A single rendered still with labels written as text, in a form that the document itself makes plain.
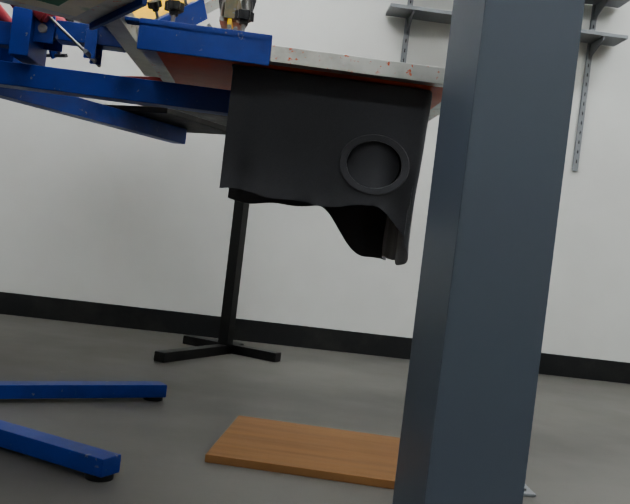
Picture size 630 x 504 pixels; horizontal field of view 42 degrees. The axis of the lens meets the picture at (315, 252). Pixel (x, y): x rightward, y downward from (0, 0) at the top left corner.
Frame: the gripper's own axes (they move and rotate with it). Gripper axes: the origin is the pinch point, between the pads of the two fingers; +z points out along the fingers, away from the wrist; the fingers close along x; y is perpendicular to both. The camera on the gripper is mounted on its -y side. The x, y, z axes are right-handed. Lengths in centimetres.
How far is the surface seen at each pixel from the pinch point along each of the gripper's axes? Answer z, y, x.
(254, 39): 9.7, 30.2, 7.0
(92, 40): 9.2, 3.9, -35.1
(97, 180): 36, -200, -73
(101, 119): 21, -64, -45
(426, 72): 12, 29, 47
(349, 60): 11.4, 29.0, 29.1
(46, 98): 19, -42, -58
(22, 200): 51, -200, -109
